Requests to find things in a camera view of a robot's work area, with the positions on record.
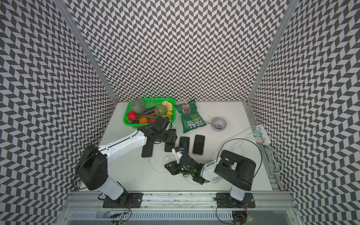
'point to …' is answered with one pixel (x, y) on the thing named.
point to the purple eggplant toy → (152, 110)
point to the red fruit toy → (131, 116)
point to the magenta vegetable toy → (151, 120)
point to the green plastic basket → (149, 102)
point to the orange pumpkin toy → (143, 120)
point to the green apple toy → (160, 110)
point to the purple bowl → (218, 124)
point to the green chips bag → (191, 120)
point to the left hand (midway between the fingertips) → (171, 138)
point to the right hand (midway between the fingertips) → (165, 169)
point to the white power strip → (261, 128)
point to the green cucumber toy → (146, 116)
